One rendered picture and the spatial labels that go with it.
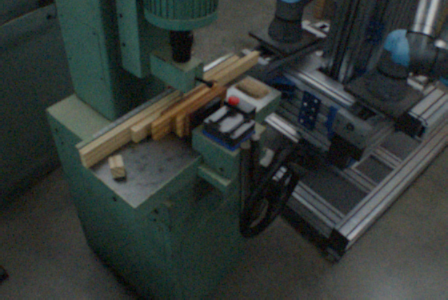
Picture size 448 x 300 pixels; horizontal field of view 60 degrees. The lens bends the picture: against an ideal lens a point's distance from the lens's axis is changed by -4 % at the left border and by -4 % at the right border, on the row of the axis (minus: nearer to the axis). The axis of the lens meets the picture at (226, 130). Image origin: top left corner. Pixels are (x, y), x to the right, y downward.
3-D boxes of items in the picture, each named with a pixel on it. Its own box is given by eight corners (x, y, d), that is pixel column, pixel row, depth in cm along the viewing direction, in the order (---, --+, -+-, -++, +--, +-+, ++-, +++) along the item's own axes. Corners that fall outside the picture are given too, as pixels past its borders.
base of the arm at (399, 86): (378, 74, 152) (386, 51, 146) (412, 92, 145) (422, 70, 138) (357, 87, 144) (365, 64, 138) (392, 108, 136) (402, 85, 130)
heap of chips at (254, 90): (258, 101, 121) (259, 96, 119) (233, 87, 125) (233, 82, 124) (271, 91, 125) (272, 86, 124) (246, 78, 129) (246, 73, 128)
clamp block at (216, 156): (230, 182, 100) (232, 158, 94) (190, 156, 106) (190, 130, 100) (264, 151, 109) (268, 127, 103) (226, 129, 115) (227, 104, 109)
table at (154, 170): (165, 248, 88) (163, 234, 84) (82, 178, 102) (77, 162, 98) (304, 120, 125) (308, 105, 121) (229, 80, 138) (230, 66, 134)
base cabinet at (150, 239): (176, 329, 155) (170, 230, 107) (86, 244, 180) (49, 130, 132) (244, 255, 182) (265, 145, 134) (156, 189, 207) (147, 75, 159)
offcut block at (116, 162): (110, 167, 97) (108, 157, 95) (122, 165, 98) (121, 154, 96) (112, 178, 95) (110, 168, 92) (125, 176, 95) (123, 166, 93)
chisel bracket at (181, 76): (186, 99, 105) (186, 72, 100) (150, 78, 111) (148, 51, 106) (205, 87, 110) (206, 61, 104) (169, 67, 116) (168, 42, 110)
